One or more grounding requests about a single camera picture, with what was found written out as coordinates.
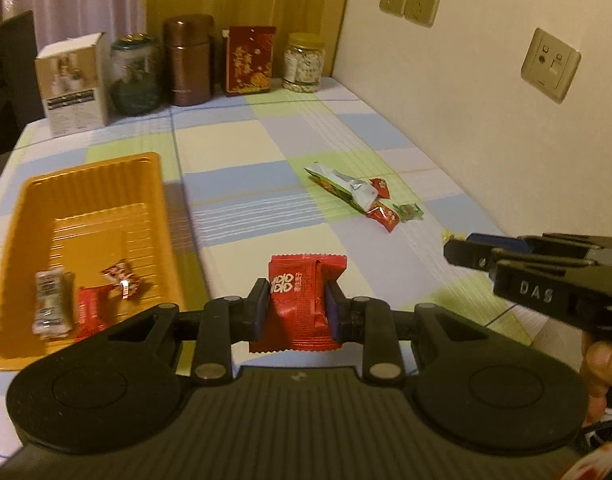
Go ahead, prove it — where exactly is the yellow wrapped candy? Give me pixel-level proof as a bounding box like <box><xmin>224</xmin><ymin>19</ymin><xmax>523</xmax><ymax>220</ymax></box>
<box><xmin>442</xmin><ymin>231</ymin><xmax>468</xmax><ymax>243</ymax></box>

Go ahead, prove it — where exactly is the black chair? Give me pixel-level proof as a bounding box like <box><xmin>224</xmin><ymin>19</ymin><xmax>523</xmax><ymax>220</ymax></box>
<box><xmin>0</xmin><ymin>11</ymin><xmax>44</xmax><ymax>174</ymax></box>

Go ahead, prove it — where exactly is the orange plastic tray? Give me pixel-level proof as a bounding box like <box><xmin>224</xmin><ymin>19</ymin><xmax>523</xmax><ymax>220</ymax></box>
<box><xmin>0</xmin><ymin>152</ymin><xmax>184</xmax><ymax>372</ymax></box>

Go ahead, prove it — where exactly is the white product box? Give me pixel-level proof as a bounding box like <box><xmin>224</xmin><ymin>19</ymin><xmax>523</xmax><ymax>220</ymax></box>
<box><xmin>35</xmin><ymin>32</ymin><xmax>110</xmax><ymax>136</ymax></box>

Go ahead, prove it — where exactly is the green candy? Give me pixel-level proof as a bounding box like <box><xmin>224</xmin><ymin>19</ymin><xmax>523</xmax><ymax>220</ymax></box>
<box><xmin>393</xmin><ymin>204</ymin><xmax>424</xmax><ymax>222</ymax></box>

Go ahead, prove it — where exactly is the green glass jar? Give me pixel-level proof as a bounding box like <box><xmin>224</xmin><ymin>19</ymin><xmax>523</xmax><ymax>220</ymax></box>
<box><xmin>110</xmin><ymin>34</ymin><xmax>162</xmax><ymax>116</ymax></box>

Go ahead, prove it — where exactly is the dark red candy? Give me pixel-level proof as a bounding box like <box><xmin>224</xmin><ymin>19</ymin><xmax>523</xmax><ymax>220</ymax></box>
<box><xmin>101</xmin><ymin>259</ymin><xmax>143</xmax><ymax>300</ymax></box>

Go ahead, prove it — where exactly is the clear jar with nuts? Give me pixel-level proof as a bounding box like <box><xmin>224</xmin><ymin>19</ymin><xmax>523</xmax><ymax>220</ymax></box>
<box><xmin>282</xmin><ymin>32</ymin><xmax>326</xmax><ymax>93</ymax></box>

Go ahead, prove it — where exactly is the right hand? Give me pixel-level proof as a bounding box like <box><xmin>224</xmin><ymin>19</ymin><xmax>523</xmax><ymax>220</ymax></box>
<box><xmin>579</xmin><ymin>333</ymin><xmax>612</xmax><ymax>426</ymax></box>

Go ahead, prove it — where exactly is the red orange candy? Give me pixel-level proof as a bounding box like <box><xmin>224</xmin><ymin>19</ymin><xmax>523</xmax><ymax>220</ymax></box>
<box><xmin>366</xmin><ymin>200</ymin><xmax>400</xmax><ymax>233</ymax></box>

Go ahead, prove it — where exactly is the red gift box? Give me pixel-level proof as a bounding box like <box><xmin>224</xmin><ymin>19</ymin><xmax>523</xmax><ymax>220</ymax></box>
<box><xmin>221</xmin><ymin>26</ymin><xmax>276</xmax><ymax>96</ymax></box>

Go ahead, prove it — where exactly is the green white snack packet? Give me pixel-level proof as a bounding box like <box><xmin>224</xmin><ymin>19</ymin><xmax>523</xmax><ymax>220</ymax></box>
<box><xmin>305</xmin><ymin>164</ymin><xmax>378</xmax><ymax>214</ymax></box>

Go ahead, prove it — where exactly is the data wall socket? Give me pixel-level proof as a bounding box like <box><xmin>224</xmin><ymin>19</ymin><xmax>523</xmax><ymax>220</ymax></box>
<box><xmin>521</xmin><ymin>28</ymin><xmax>582</xmax><ymax>104</ymax></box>

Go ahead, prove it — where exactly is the checkered tablecloth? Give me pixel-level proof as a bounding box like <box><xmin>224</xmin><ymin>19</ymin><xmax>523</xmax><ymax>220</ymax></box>
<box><xmin>0</xmin><ymin>76</ymin><xmax>537</xmax><ymax>461</ymax></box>

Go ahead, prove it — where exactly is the brown metal canister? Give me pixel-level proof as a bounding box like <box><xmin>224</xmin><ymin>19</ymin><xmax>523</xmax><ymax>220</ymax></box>
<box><xmin>162</xmin><ymin>14</ymin><xmax>215</xmax><ymax>106</ymax></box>

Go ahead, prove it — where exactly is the small red candy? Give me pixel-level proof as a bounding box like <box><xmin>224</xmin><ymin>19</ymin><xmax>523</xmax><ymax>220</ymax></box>
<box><xmin>370</xmin><ymin>178</ymin><xmax>391</xmax><ymax>200</ymax></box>

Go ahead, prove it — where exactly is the grey snack bar packet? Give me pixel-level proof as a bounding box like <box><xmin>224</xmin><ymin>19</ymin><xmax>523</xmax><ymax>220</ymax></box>
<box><xmin>32</xmin><ymin>266</ymin><xmax>73</xmax><ymax>339</ymax></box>

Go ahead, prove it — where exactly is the small red snack packet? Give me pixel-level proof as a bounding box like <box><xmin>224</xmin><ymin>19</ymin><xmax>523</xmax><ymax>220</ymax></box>
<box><xmin>75</xmin><ymin>284</ymin><xmax>115</xmax><ymax>341</ymax></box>

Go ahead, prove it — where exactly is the double wall socket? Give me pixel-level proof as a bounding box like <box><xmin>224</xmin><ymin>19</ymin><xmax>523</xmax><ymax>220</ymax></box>
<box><xmin>379</xmin><ymin>0</ymin><xmax>440</xmax><ymax>28</ymax></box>

